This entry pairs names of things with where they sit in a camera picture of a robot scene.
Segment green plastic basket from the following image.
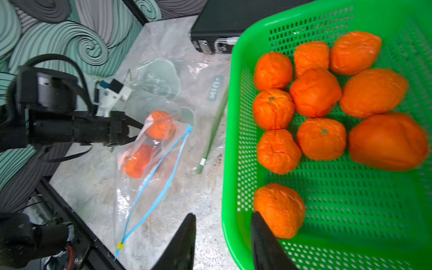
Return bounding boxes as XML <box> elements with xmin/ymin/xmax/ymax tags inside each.
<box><xmin>222</xmin><ymin>1</ymin><xmax>432</xmax><ymax>270</ymax></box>

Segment black flat box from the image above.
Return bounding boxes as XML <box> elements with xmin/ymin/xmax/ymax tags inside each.
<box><xmin>189</xmin><ymin>0</ymin><xmax>309</xmax><ymax>55</ymax></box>

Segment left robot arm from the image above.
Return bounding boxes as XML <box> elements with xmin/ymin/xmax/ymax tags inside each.
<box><xmin>1</xmin><ymin>54</ymin><xmax>143</xmax><ymax>154</ymax></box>

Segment orange taken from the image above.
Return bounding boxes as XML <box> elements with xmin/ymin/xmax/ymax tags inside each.
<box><xmin>294</xmin><ymin>42</ymin><xmax>330</xmax><ymax>78</ymax></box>
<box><xmin>253</xmin><ymin>52</ymin><xmax>293</xmax><ymax>92</ymax></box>
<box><xmin>252</xmin><ymin>89</ymin><xmax>295</xmax><ymax>131</ymax></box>

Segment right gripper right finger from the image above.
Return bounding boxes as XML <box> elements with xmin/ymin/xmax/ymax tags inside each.
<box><xmin>250</xmin><ymin>211</ymin><xmax>298</xmax><ymax>270</ymax></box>

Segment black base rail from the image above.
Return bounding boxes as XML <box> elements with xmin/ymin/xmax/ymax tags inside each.
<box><xmin>24</xmin><ymin>176</ymin><xmax>124</xmax><ymax>270</ymax></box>

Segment clear bag of oranges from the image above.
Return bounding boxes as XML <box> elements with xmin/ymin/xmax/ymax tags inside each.
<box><xmin>112</xmin><ymin>89</ymin><xmax>195</xmax><ymax>261</ymax></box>

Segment orange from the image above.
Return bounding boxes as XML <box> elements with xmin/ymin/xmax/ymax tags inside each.
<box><xmin>330</xmin><ymin>31</ymin><xmax>382</xmax><ymax>76</ymax></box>
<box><xmin>289</xmin><ymin>68</ymin><xmax>343</xmax><ymax>118</ymax></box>

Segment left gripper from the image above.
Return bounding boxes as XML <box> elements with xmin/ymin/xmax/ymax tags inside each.
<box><xmin>108</xmin><ymin>111</ymin><xmax>144</xmax><ymax>146</ymax></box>

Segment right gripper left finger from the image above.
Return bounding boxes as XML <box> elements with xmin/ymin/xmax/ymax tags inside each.
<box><xmin>153</xmin><ymin>213</ymin><xmax>196</xmax><ymax>270</ymax></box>

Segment orange bag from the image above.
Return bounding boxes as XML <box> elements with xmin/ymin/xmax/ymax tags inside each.
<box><xmin>253</xmin><ymin>183</ymin><xmax>306</xmax><ymax>239</ymax></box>
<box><xmin>256</xmin><ymin>129</ymin><xmax>302</xmax><ymax>175</ymax></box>
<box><xmin>296</xmin><ymin>118</ymin><xmax>347</xmax><ymax>161</ymax></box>
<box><xmin>339</xmin><ymin>69</ymin><xmax>408</xmax><ymax>119</ymax></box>
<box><xmin>145</xmin><ymin>110</ymin><xmax>176</xmax><ymax>140</ymax></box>
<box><xmin>348</xmin><ymin>112</ymin><xmax>429</xmax><ymax>172</ymax></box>

